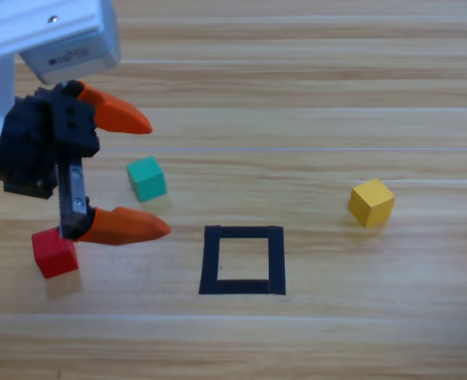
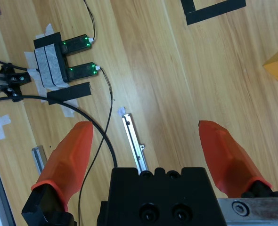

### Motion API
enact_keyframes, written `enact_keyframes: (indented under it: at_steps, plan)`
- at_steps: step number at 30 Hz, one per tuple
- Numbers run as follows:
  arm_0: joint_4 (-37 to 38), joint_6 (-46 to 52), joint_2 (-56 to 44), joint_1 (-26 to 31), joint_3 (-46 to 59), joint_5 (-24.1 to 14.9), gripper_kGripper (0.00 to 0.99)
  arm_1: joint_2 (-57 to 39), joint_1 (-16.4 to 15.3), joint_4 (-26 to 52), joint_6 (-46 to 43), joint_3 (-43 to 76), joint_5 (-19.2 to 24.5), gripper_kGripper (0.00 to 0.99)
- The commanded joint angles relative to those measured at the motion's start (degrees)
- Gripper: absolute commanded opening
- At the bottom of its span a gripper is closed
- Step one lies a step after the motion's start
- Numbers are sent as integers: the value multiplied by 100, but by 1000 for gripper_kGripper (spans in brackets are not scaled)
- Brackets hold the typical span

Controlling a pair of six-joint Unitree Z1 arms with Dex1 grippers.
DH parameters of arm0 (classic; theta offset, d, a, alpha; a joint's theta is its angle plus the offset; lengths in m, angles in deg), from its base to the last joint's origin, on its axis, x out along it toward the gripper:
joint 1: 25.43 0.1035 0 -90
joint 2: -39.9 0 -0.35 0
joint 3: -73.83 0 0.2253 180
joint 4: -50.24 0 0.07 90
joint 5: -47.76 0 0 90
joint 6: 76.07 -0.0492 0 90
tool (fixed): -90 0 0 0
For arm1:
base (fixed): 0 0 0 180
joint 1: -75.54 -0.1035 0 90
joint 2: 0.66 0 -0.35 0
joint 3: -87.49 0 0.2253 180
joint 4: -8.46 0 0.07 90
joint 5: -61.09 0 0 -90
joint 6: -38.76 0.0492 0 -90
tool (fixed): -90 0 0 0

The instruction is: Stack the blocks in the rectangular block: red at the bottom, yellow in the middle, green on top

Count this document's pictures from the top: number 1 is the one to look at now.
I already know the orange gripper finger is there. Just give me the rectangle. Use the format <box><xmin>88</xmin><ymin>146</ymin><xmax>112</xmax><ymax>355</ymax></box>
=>
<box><xmin>61</xmin><ymin>205</ymin><xmax>173</xmax><ymax>247</ymax></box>

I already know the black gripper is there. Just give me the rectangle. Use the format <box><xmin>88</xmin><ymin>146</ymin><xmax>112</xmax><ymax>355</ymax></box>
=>
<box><xmin>0</xmin><ymin>78</ymin><xmax>154</xmax><ymax>222</ymax></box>

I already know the green wooden block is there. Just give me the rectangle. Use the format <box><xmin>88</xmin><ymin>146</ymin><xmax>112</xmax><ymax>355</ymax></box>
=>
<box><xmin>125</xmin><ymin>155</ymin><xmax>168</xmax><ymax>203</ymax></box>

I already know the red wooden block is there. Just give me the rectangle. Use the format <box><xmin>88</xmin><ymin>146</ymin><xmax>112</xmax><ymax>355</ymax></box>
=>
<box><xmin>31</xmin><ymin>227</ymin><xmax>79</xmax><ymax>280</ymax></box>

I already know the yellow wooden block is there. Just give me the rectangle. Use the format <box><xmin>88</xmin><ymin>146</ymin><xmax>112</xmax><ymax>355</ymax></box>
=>
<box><xmin>347</xmin><ymin>177</ymin><xmax>396</xmax><ymax>230</ymax></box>

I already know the black tape square outline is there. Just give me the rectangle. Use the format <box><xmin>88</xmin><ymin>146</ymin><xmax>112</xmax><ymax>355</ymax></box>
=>
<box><xmin>198</xmin><ymin>225</ymin><xmax>287</xmax><ymax>296</ymax></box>

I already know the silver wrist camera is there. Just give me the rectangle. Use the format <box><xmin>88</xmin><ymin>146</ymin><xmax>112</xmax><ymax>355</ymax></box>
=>
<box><xmin>18</xmin><ymin>3</ymin><xmax>123</xmax><ymax>86</ymax></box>

